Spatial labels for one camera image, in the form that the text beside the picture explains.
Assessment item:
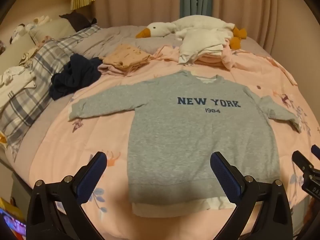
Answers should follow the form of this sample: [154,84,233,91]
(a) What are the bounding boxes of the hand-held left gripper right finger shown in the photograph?
[210,151,293,240]

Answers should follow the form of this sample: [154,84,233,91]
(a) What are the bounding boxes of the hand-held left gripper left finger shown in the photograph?
[26,151,108,240]

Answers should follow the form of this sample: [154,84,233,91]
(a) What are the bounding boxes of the grey sweatshirt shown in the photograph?
[69,70,302,217]

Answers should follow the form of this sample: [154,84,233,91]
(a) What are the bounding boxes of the dark navy clothes pile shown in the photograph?
[50,54,103,100]

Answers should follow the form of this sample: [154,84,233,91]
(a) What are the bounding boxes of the pink folded clothes stack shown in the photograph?
[192,46,240,70]

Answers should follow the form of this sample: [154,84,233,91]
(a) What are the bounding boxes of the white printed clothes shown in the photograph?
[0,65,37,110]

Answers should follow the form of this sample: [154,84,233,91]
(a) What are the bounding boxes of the white folded clothes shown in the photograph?
[178,28,228,64]

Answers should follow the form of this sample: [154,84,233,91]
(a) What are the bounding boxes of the pink printed duvet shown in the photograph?
[29,44,320,240]

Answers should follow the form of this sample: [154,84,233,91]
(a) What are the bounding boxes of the colourful box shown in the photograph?
[0,197,27,240]

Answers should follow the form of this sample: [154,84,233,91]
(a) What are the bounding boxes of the light pink folded garment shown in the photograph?
[97,62,130,76]

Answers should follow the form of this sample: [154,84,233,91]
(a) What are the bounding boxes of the peach printed folded garment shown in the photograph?
[102,44,155,71]

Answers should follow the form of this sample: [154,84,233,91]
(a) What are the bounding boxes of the plaid pillow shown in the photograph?
[0,24,102,145]

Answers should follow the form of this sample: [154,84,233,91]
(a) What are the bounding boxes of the beige pillow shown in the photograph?
[29,19,77,43]

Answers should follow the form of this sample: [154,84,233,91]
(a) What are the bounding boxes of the dark brown cloth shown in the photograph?
[59,11,97,32]

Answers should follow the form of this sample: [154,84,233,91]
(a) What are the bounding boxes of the beige curtain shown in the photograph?
[94,0,320,63]

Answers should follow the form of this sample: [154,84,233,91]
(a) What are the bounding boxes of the white goose plush toy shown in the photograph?
[135,15,248,50]

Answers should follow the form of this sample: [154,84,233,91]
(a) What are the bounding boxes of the small white plush toy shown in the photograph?
[26,15,52,29]

